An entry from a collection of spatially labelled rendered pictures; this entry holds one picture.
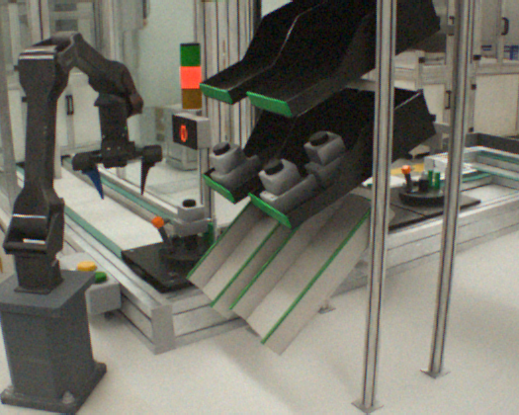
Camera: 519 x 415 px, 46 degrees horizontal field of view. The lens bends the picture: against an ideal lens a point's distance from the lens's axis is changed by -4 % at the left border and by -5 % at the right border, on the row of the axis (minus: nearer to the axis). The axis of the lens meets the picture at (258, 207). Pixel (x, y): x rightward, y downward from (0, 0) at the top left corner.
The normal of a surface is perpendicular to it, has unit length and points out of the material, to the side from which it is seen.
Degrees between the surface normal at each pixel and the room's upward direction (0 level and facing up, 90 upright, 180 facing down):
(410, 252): 90
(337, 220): 45
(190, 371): 0
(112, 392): 0
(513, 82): 90
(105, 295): 90
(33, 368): 90
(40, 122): 74
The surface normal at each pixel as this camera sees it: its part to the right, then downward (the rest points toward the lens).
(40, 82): -0.21, 0.21
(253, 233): -0.65, -0.58
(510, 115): 0.56, 0.25
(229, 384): -0.01, -0.95
